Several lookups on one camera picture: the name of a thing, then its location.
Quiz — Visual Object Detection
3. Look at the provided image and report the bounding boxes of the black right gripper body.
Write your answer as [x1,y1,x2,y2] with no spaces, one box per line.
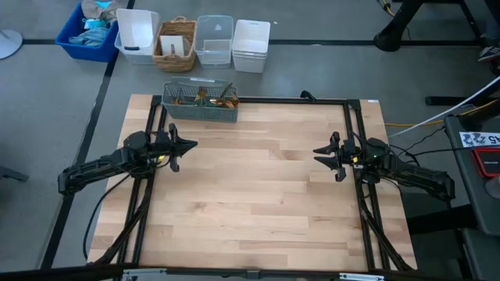
[330,130,361,183]

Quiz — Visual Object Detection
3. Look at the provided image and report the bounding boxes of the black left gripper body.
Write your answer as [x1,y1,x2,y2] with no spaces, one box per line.
[153,123,181,173]

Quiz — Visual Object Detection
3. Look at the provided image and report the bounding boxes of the gold knife green handle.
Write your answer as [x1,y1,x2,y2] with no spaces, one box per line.
[219,81,234,101]

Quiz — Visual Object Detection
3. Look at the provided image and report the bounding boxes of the grey plastic cutlery basket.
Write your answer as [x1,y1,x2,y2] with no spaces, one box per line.
[160,76,240,124]

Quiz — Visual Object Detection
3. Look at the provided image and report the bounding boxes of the brown wicker basket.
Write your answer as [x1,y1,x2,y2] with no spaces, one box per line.
[152,16,198,73]

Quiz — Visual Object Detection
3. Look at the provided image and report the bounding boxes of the clear plastic bin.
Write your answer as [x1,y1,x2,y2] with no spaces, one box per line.
[194,14,235,70]

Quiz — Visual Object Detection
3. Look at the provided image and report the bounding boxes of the white card box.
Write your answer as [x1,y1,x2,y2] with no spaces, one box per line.
[159,34,192,59]

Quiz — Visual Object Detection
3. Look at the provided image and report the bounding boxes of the white open plastic bin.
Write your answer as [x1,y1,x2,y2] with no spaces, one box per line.
[113,8,161,66]

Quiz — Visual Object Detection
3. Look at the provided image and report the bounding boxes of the blue plastic bin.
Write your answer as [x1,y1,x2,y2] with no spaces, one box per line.
[55,1,124,64]

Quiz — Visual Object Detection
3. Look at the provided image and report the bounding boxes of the stacked white plastic bins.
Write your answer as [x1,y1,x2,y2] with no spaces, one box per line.
[231,19,272,74]

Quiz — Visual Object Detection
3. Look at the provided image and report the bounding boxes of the black floor stand foot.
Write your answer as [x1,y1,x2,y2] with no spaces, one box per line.
[373,0,425,53]

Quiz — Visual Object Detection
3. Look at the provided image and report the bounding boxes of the black side table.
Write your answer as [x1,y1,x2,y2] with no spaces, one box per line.
[444,114,500,236]

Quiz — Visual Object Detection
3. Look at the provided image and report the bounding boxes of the white printed label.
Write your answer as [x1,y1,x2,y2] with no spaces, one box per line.
[459,131,500,149]

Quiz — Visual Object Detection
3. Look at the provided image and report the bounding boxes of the light blue cloth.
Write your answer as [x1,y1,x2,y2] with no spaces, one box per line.
[68,26,109,48]

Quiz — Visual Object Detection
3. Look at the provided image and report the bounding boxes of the red-edged black device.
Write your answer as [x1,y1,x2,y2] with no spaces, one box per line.
[470,147,500,180]

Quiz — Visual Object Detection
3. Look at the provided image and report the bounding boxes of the teal cloth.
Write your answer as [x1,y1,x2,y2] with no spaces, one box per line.
[83,18,109,31]

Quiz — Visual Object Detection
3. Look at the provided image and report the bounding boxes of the dark brown cloth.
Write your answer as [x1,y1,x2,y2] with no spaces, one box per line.
[80,0,123,21]

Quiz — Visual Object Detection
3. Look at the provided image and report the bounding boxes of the person's shoe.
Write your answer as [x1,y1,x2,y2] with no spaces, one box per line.
[477,45,500,64]

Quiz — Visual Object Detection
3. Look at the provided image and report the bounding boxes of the white round floor base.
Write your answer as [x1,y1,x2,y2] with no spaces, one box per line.
[0,28,23,61]

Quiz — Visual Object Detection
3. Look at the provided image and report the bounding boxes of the yellow floor cable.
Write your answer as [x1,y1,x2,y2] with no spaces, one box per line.
[384,99,500,128]
[376,0,395,17]

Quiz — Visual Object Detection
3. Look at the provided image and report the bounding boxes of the white cable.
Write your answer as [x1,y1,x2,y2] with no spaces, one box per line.
[387,75,500,139]

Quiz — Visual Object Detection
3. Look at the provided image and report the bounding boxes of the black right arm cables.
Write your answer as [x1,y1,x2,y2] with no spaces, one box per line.
[390,124,470,189]

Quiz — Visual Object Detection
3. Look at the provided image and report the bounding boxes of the silver metal bracket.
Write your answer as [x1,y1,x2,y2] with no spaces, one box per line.
[338,272,386,281]
[120,268,169,281]

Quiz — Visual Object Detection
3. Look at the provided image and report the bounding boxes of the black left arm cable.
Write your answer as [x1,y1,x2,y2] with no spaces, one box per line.
[82,173,136,261]

